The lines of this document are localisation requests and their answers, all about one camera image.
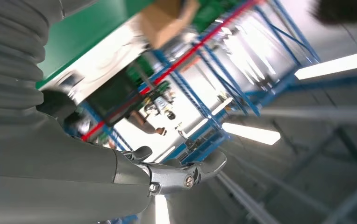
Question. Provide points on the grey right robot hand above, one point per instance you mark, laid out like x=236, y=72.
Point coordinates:
x=57, y=179

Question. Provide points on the background person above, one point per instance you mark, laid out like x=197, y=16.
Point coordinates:
x=144, y=123

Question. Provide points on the white table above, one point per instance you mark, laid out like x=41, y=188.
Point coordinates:
x=110, y=58

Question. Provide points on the green table mat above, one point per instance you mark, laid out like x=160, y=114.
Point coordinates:
x=82, y=34

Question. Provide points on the blue shelf rack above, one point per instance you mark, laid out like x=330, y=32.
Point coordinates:
x=204, y=143

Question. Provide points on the red rack beam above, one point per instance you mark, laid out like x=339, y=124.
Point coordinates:
x=178, y=62

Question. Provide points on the cardboard box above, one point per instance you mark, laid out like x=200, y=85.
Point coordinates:
x=166, y=24

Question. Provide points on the ceiling strip light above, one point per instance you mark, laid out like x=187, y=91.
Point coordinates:
x=252, y=133
x=333, y=65

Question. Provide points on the green plastic crate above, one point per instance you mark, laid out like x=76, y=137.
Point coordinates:
x=212, y=12

